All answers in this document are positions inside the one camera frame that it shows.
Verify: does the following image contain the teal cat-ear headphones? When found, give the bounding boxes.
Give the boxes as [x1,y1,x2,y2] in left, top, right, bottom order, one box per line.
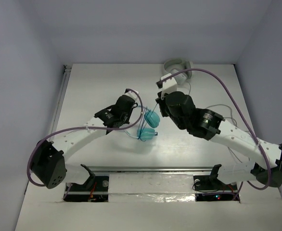
[124,107,160,142]

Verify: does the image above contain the thin blue headphone cable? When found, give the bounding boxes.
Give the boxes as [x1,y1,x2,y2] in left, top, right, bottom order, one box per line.
[136,102,161,142]

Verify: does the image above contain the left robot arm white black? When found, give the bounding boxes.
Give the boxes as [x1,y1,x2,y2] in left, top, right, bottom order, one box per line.
[27,91,142,190]

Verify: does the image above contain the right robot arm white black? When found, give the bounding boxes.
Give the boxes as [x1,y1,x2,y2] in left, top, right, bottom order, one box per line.
[156,91,282,189]

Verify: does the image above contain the grey white headphones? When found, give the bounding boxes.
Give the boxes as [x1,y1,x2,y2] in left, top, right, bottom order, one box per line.
[163,58,194,85]

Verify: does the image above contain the white foam cover panel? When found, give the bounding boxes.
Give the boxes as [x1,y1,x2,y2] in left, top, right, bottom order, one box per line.
[108,173,195,203]

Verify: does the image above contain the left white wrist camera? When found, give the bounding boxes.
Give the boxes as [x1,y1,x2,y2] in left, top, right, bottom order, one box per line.
[124,89,139,101]

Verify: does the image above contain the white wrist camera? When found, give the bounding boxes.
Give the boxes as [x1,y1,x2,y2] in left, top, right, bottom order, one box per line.
[156,73,178,100]
[124,89,139,101]

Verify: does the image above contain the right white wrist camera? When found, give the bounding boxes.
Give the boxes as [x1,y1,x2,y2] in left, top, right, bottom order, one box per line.
[156,73,178,100]

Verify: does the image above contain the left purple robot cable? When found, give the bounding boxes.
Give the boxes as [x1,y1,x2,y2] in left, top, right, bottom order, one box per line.
[26,89,143,188]

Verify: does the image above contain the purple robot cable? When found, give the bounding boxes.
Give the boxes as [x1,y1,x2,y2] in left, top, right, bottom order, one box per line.
[156,68,273,202]
[26,89,143,188]

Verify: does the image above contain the aluminium mounting rail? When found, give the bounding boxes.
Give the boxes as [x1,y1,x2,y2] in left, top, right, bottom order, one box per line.
[86,166,214,175]

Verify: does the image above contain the left aluminium side rail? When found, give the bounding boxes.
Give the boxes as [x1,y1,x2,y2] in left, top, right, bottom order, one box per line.
[49,64,72,133]

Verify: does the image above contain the grey headphone cable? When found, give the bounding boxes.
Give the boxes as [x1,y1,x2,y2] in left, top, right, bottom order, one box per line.
[184,81,250,167]

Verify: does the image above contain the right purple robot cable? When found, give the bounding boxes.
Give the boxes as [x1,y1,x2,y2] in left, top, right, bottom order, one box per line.
[156,68,273,202]

